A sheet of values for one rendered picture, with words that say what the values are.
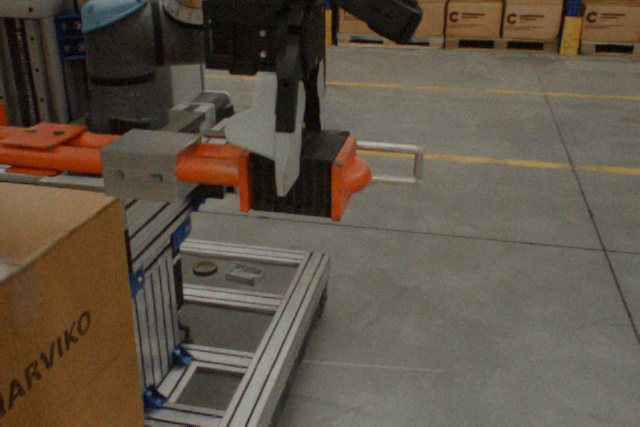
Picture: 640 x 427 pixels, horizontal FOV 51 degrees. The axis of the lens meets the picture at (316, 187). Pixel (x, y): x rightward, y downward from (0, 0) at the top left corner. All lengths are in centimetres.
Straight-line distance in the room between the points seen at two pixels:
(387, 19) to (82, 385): 59
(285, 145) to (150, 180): 14
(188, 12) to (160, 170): 63
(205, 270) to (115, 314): 155
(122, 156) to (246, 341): 152
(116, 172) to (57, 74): 86
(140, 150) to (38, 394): 33
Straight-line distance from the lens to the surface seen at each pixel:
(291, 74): 49
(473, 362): 238
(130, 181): 59
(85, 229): 82
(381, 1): 49
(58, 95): 143
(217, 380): 193
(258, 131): 51
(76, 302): 83
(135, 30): 121
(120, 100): 122
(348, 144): 55
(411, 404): 218
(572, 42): 773
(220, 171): 55
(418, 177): 58
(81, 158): 61
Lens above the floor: 140
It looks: 22 degrees down
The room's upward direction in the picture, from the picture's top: straight up
